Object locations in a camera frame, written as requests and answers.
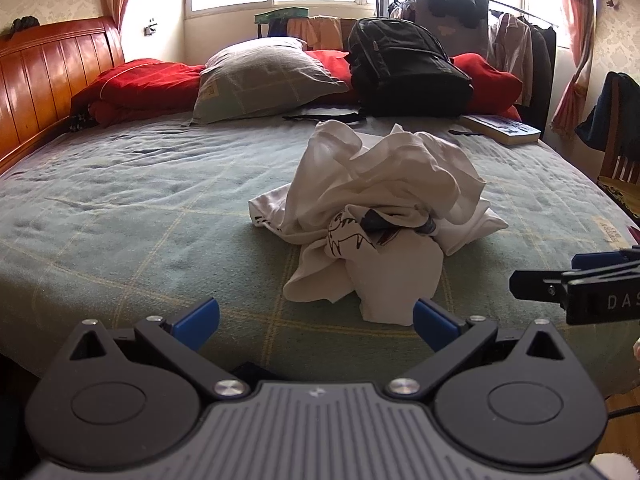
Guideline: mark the right orange curtain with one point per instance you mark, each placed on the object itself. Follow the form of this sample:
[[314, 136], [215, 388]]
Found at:
[[581, 24]]

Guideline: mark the paperback book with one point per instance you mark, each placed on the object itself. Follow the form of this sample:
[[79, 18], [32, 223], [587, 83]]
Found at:
[[503, 130]]

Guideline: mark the grey green pillow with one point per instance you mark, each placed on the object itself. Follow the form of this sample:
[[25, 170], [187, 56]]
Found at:
[[261, 77]]

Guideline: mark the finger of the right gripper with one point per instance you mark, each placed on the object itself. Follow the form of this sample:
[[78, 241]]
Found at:
[[596, 260], [542, 286]]

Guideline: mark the dark object on headboard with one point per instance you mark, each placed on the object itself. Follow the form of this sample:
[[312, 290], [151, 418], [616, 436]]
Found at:
[[18, 25]]

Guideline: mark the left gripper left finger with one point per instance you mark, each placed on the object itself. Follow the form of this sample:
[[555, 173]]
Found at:
[[174, 343]]

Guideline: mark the items on window sill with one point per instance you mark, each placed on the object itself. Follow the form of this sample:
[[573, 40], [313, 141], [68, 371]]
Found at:
[[316, 32]]

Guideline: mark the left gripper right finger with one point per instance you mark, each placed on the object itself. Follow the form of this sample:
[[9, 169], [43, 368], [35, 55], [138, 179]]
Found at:
[[456, 344]]

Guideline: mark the black backpack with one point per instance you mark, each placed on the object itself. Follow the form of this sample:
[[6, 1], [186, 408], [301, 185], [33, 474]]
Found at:
[[400, 69]]

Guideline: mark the red quilt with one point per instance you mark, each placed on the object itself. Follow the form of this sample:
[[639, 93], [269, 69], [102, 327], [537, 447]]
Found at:
[[149, 88]]

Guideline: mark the clothes rack with garments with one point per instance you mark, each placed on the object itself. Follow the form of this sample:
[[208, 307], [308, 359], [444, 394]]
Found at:
[[509, 41]]

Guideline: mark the wooden headboard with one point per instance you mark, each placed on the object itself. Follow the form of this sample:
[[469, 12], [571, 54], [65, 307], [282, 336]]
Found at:
[[42, 68]]

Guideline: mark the wooden chair with dark garment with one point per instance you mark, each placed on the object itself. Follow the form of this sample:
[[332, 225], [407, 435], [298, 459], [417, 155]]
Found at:
[[612, 127]]

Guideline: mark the white printed long-sleeve shirt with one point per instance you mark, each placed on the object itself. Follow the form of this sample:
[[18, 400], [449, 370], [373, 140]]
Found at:
[[376, 216]]

